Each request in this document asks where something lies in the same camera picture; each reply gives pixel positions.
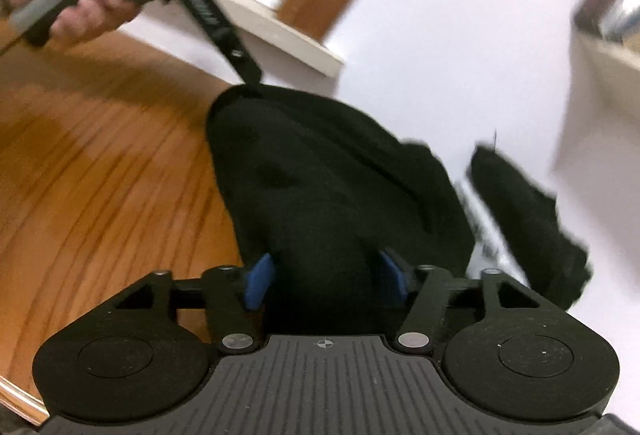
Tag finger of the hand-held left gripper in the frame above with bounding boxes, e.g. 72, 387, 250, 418
219, 30, 265, 90

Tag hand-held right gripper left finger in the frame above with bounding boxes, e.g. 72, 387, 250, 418
107, 253, 277, 357

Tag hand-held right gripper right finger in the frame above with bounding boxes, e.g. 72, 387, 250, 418
377, 249, 544, 356

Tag black pants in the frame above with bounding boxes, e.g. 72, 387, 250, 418
205, 84, 476, 336

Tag beige stone window sill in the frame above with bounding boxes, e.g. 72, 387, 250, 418
167, 0, 347, 78

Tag light grey printed garment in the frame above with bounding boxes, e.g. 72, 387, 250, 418
456, 180, 531, 288

